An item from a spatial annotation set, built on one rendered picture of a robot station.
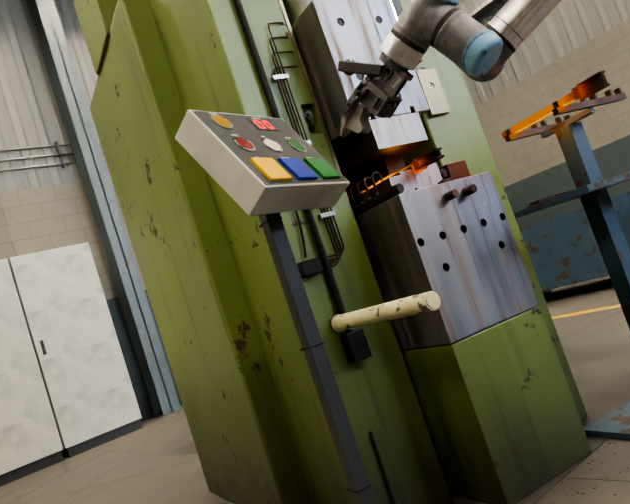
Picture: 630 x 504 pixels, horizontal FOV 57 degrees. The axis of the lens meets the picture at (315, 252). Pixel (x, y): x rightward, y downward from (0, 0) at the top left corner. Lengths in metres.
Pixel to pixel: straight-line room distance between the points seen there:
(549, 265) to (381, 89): 4.36
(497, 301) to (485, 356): 0.17
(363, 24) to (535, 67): 8.44
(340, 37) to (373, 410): 1.12
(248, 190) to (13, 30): 7.44
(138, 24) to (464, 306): 1.52
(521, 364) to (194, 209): 1.19
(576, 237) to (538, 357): 3.58
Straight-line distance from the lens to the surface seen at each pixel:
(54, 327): 6.61
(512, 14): 1.42
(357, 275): 1.78
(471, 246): 1.80
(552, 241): 5.53
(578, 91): 1.90
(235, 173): 1.27
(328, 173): 1.44
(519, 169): 10.52
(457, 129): 2.21
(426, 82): 2.18
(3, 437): 6.48
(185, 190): 2.12
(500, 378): 1.80
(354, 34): 1.92
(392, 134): 1.83
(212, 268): 2.07
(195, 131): 1.35
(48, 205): 7.62
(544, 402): 1.91
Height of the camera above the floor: 0.71
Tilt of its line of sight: 4 degrees up
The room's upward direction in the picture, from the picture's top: 19 degrees counter-clockwise
